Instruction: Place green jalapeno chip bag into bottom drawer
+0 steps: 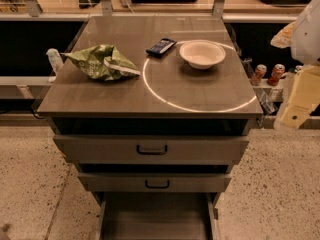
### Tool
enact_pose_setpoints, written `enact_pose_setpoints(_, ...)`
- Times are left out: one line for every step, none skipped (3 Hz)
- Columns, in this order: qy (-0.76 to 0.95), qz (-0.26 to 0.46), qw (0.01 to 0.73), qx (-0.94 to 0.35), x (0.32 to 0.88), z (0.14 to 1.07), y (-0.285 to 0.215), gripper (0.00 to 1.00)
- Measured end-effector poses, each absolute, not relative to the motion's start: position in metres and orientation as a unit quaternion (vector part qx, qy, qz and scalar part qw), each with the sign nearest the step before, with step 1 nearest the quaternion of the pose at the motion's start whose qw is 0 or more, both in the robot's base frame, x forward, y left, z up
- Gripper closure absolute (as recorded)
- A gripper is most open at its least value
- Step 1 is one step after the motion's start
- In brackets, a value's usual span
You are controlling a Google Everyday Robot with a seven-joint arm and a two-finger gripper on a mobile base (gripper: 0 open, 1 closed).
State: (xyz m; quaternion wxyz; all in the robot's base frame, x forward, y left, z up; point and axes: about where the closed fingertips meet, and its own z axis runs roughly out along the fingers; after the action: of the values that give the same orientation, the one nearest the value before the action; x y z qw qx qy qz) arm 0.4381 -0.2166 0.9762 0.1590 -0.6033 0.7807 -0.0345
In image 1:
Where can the grey drawer cabinet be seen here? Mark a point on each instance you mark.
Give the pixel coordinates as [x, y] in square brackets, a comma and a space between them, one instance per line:
[168, 98]

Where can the white ceramic bowl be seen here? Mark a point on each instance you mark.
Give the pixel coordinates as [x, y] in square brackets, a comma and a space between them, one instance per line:
[202, 54]

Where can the top grey drawer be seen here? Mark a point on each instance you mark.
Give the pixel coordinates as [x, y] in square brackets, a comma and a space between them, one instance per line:
[152, 150]

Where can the bottom open grey drawer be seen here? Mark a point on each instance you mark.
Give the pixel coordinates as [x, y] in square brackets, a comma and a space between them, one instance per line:
[156, 216]

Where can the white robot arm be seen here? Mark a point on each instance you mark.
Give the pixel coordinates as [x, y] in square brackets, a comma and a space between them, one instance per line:
[303, 38]

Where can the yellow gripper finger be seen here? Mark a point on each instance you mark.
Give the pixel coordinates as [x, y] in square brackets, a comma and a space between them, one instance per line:
[304, 97]
[283, 38]

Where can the red soda can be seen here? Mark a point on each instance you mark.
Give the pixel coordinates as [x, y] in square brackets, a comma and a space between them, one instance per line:
[258, 74]
[276, 74]

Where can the red soda can right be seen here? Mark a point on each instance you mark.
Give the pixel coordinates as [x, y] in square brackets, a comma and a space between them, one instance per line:
[276, 74]

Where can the red soda can left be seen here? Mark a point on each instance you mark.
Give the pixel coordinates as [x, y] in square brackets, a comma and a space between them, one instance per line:
[258, 74]

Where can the middle grey drawer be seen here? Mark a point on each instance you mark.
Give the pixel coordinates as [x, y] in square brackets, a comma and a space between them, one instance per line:
[132, 182]

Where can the green jalapeno chip bag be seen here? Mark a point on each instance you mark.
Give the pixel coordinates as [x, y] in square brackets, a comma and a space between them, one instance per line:
[103, 62]

